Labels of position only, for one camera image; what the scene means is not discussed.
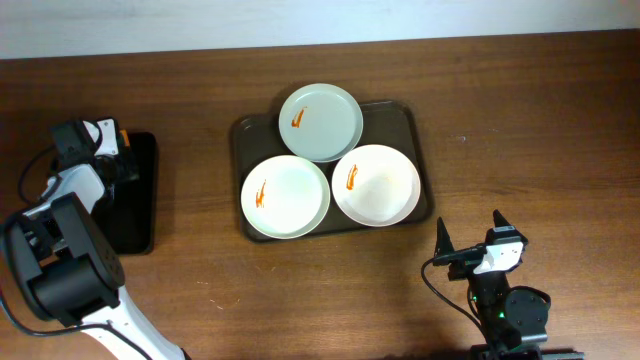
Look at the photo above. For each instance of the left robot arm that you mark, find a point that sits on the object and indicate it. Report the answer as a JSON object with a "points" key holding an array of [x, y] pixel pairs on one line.
{"points": [[64, 251]]}

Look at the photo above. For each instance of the black rectangular tray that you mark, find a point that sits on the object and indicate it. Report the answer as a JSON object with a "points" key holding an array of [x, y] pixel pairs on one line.
{"points": [[127, 215]]}

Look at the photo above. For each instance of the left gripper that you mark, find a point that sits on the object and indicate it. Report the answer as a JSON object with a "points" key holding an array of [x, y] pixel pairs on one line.
{"points": [[126, 163]]}

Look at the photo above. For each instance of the pale green plate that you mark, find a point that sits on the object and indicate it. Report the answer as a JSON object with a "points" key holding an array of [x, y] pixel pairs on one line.
{"points": [[320, 122]]}

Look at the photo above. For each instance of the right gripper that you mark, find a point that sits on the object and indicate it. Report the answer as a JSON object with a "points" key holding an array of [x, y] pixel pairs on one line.
{"points": [[463, 255]]}

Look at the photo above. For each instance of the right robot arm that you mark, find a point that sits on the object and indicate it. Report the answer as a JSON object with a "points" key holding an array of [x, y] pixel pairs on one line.
{"points": [[512, 320]]}

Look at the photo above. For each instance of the white plate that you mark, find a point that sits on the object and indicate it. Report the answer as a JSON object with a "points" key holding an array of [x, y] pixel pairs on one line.
{"points": [[285, 197], [376, 185]]}

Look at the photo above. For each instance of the green orange sponge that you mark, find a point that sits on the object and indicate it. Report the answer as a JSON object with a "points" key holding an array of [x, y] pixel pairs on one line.
{"points": [[124, 139]]}

